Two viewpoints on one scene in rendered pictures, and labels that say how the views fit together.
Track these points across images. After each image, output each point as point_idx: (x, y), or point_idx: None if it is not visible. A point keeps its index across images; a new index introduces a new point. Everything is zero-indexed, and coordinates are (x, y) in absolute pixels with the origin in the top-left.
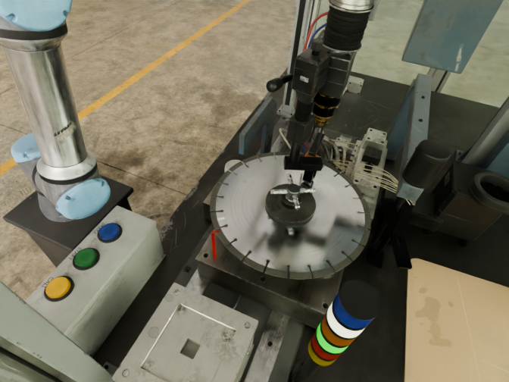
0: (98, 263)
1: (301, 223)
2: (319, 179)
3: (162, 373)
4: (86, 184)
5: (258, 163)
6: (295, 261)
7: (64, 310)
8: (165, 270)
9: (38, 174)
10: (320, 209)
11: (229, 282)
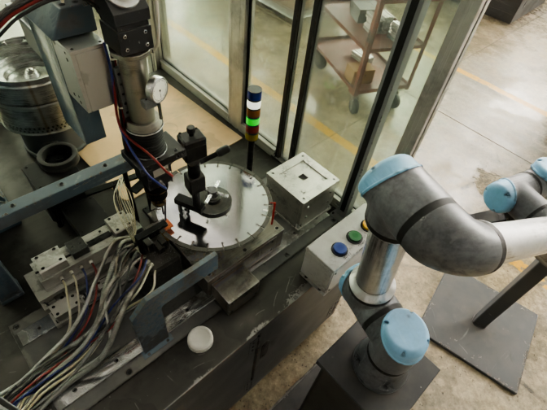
0: (347, 232)
1: None
2: (174, 211)
3: (317, 174)
4: (356, 264)
5: (211, 242)
6: (235, 172)
7: (364, 214)
8: (302, 262)
9: (397, 299)
10: None
11: None
